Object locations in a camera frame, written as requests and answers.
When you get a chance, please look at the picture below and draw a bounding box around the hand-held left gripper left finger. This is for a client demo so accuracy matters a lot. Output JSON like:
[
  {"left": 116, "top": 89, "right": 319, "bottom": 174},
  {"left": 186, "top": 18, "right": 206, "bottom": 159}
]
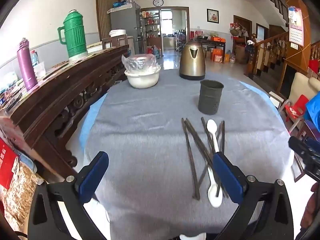
[{"left": 27, "top": 151, "right": 110, "bottom": 240}]

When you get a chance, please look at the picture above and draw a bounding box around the framed flower picture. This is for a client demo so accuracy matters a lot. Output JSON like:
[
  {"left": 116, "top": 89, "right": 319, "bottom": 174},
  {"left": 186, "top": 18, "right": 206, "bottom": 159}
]
[{"left": 207, "top": 9, "right": 219, "bottom": 24}]

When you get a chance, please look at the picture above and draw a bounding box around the grey tablecloth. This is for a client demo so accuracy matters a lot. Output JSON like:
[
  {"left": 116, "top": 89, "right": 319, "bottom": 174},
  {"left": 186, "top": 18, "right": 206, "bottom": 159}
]
[{"left": 84, "top": 69, "right": 292, "bottom": 238}]

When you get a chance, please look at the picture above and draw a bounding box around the pink wall calendar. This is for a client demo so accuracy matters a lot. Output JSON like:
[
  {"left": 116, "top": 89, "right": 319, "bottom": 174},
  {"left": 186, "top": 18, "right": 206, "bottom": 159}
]
[{"left": 287, "top": 6, "right": 304, "bottom": 47}]

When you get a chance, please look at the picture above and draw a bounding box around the white bowl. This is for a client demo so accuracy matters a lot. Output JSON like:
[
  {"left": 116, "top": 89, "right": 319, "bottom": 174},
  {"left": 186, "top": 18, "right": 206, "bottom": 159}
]
[{"left": 124, "top": 66, "right": 162, "bottom": 89}]

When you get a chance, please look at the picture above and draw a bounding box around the bronze electric kettle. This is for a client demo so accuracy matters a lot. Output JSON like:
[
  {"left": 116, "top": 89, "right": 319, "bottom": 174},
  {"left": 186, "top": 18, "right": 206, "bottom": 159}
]
[{"left": 179, "top": 39, "right": 206, "bottom": 81}]

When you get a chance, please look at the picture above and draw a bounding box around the brown patterned bag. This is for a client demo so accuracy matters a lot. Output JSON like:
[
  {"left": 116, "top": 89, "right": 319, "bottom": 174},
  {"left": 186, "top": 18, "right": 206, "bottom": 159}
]
[{"left": 4, "top": 164, "right": 38, "bottom": 228}]

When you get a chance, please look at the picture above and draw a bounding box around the red packet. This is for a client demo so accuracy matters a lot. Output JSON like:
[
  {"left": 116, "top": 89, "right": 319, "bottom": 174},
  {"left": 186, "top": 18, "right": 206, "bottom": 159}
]
[{"left": 0, "top": 137, "right": 19, "bottom": 189}]

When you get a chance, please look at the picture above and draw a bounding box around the beige chair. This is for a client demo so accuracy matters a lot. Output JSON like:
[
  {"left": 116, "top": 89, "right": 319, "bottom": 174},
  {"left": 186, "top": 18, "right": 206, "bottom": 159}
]
[{"left": 287, "top": 72, "right": 320, "bottom": 105}]

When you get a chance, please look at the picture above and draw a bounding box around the light blue table cloth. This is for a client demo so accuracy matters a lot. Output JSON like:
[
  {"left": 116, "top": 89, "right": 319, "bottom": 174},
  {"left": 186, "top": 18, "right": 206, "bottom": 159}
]
[{"left": 80, "top": 80, "right": 282, "bottom": 155}]

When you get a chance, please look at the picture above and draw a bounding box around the dark wooden side table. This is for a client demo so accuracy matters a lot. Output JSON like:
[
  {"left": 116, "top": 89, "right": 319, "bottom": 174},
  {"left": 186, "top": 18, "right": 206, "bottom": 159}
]
[{"left": 197, "top": 38, "right": 227, "bottom": 53}]

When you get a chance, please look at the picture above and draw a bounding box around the wooden stair railing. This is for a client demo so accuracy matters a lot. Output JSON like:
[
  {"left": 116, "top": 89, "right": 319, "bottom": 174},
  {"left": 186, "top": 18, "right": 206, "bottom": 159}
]
[{"left": 248, "top": 31, "right": 291, "bottom": 78}]

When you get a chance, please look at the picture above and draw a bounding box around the green thermos jug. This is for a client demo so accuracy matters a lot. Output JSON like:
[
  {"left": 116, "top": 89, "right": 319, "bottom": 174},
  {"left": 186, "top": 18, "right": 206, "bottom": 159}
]
[{"left": 57, "top": 9, "right": 88, "bottom": 63}]

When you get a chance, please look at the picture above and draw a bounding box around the purple thermos bottle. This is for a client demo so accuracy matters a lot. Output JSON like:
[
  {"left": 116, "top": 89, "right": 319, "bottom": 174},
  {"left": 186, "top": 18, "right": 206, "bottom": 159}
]
[{"left": 17, "top": 38, "right": 38, "bottom": 91}]

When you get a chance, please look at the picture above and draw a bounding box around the clear plastic water bottle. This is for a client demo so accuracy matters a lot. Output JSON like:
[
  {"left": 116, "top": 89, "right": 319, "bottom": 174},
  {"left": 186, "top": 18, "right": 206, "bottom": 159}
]
[{"left": 30, "top": 50, "right": 40, "bottom": 67}]

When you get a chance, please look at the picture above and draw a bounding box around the orange box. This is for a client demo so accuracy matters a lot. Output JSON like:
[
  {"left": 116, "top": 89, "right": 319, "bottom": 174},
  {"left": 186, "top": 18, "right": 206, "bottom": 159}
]
[{"left": 211, "top": 49, "right": 223, "bottom": 63}]

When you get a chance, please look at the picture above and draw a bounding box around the grey refrigerator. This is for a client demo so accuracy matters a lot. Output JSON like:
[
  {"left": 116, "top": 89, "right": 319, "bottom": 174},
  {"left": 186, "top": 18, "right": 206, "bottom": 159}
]
[{"left": 110, "top": 2, "right": 142, "bottom": 53}]

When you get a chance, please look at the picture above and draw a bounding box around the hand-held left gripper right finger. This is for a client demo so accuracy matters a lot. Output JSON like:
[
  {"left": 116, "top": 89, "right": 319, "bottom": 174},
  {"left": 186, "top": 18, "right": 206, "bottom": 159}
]
[{"left": 212, "top": 152, "right": 294, "bottom": 240}]

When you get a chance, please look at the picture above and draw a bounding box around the white rice cooker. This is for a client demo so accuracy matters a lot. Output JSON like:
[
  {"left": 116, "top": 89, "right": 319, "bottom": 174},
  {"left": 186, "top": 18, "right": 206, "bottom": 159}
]
[{"left": 109, "top": 29, "right": 127, "bottom": 40}]

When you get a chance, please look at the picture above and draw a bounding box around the dark carved wooden sideboard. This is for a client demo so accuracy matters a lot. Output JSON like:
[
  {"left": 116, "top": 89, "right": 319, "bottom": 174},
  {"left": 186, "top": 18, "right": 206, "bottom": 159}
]
[{"left": 10, "top": 44, "right": 129, "bottom": 178}]

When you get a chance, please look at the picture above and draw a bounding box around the white plastic spoon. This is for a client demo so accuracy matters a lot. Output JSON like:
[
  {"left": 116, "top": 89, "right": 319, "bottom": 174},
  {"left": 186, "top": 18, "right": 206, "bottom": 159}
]
[
  {"left": 207, "top": 119, "right": 220, "bottom": 153},
  {"left": 207, "top": 166, "right": 223, "bottom": 208}
]

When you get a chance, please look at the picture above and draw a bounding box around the blue plastic bag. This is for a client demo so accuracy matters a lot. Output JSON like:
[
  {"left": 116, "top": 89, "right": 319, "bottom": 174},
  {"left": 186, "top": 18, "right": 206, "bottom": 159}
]
[{"left": 304, "top": 97, "right": 320, "bottom": 125}]

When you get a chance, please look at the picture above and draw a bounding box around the red plastic stool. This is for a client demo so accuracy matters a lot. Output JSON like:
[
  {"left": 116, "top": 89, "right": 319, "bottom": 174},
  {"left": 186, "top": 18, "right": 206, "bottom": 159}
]
[{"left": 284, "top": 94, "right": 310, "bottom": 123}]

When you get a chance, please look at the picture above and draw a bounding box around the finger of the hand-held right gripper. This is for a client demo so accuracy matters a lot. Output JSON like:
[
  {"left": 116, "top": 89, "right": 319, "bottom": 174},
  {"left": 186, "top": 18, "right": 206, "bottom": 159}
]
[{"left": 288, "top": 136, "right": 313, "bottom": 161}]

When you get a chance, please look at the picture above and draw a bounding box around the dark grey utensil holder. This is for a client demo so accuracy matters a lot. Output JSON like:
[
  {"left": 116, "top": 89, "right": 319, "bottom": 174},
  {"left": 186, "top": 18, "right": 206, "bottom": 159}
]
[{"left": 198, "top": 79, "right": 224, "bottom": 115}]

